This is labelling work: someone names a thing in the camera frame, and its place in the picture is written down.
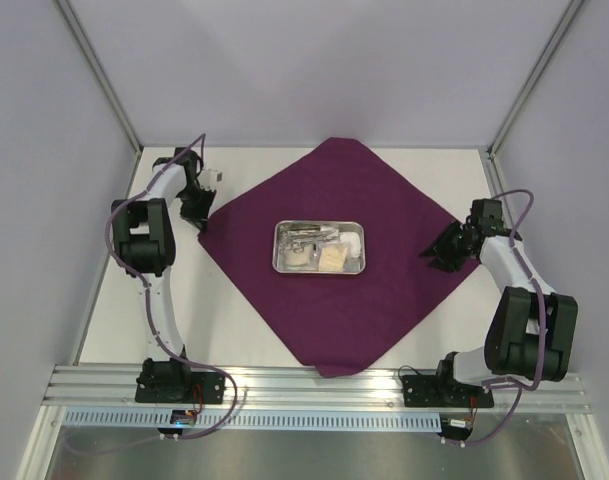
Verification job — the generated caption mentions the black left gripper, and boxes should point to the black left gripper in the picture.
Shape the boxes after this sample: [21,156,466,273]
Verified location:
[177,184,216,232]

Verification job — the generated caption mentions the white gauze pad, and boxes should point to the white gauze pad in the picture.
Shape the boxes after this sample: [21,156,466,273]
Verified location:
[339,231,362,259]

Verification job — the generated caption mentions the black handled scissors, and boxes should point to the black handled scissors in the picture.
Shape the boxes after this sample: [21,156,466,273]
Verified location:
[283,237,316,254]

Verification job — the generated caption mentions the steel instrument tray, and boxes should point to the steel instrument tray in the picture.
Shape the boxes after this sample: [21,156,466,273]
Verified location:
[272,220,366,275]

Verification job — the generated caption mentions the clear packet beige gauze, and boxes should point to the clear packet beige gauze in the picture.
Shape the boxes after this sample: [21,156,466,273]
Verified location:
[318,244,348,273]
[283,251,315,271]

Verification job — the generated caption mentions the purple cloth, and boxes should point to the purple cloth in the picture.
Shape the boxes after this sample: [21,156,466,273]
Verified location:
[199,138,477,377]

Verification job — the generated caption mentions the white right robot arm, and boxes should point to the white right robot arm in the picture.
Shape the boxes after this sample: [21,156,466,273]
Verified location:
[420,198,579,405]

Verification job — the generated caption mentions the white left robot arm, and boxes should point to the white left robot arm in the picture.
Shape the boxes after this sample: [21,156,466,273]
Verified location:
[104,146,220,364]

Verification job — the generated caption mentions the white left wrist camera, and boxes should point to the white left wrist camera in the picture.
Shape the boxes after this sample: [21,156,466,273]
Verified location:
[198,169,223,190]

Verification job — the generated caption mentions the right aluminium side rail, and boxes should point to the right aluminium side rail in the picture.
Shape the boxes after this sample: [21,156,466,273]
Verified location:
[482,147,563,374]

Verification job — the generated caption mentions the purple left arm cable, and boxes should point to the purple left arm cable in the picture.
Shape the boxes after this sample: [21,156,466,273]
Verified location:
[106,132,253,454]

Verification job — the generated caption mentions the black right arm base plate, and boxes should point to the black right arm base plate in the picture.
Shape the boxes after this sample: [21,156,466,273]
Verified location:
[400,375,495,409]

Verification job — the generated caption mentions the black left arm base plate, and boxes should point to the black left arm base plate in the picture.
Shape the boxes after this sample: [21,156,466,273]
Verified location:
[135,359,225,405]

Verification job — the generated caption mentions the aluminium front frame rail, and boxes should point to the aluminium front frame rail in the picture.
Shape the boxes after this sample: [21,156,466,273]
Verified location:
[41,363,591,414]

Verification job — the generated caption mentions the left aluminium frame post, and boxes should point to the left aluminium frame post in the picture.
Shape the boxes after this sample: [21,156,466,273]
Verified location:
[52,0,143,155]

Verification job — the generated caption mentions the aluminium frame post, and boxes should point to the aluminium frame post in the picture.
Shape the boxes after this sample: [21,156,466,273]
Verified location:
[52,0,143,155]
[487,0,589,160]

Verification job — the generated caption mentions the right aluminium frame post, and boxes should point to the right aluminium frame post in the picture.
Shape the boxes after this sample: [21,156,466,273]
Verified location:
[487,0,589,160]

